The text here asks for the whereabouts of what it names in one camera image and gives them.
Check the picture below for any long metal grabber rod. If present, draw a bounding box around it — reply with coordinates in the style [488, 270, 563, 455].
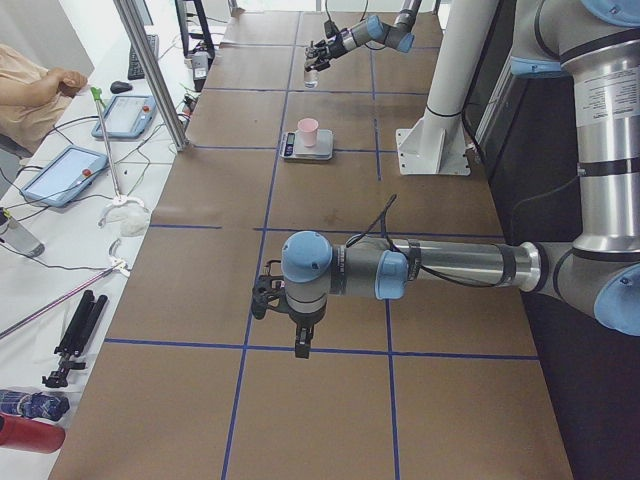
[90, 87, 146, 228]

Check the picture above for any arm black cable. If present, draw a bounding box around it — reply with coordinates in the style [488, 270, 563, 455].
[344, 195, 501, 288]
[322, 0, 386, 51]

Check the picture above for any black computer mouse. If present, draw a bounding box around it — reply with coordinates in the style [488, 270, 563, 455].
[110, 81, 133, 94]

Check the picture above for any clear glass sauce bottle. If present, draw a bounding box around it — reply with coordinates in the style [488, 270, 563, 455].
[303, 48, 319, 89]

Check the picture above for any clear plastic drink bottle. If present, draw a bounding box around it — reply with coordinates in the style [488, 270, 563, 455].
[1, 207, 45, 258]

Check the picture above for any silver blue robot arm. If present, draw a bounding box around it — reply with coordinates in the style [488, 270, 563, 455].
[304, 0, 421, 73]
[274, 1, 639, 358]

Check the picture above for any blue plaid folded umbrella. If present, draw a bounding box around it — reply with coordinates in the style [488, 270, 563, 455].
[1, 389, 70, 421]

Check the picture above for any near blue teach pendant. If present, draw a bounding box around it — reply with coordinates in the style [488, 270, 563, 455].
[20, 146, 107, 207]

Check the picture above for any person in beige clothing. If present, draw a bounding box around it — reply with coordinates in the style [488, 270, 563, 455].
[1, 45, 88, 154]

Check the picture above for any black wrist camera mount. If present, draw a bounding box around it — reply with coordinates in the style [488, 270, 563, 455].
[305, 20, 339, 58]
[251, 260, 289, 320]

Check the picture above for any black folded tripod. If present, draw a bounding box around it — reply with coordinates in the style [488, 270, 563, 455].
[42, 290, 108, 388]

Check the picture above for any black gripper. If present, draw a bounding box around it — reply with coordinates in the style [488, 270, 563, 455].
[306, 35, 347, 72]
[288, 302, 327, 358]

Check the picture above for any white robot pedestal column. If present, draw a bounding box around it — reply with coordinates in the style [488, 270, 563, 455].
[396, 0, 498, 176]

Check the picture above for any pink plastic cup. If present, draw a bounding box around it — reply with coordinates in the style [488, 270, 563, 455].
[297, 117, 319, 148]

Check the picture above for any aluminium frame post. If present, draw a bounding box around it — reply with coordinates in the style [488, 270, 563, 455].
[113, 0, 188, 152]

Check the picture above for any black keyboard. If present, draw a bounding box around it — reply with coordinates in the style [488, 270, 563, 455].
[127, 34, 160, 80]

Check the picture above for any white crumpled cloth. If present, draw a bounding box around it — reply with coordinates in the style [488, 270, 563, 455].
[106, 205, 151, 238]

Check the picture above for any blue teach pendant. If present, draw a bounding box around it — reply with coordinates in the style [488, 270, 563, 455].
[100, 95, 157, 140]
[20, 146, 107, 207]

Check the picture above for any silver digital kitchen scale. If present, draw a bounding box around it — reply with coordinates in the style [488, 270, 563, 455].
[279, 129, 334, 161]

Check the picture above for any far blue teach pendant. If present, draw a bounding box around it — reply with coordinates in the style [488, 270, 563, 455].
[100, 95, 157, 140]

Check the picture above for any red water bottle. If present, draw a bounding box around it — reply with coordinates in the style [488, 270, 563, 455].
[0, 414, 66, 454]

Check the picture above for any pink striped rod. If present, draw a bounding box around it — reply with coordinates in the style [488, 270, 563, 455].
[1, 258, 130, 339]

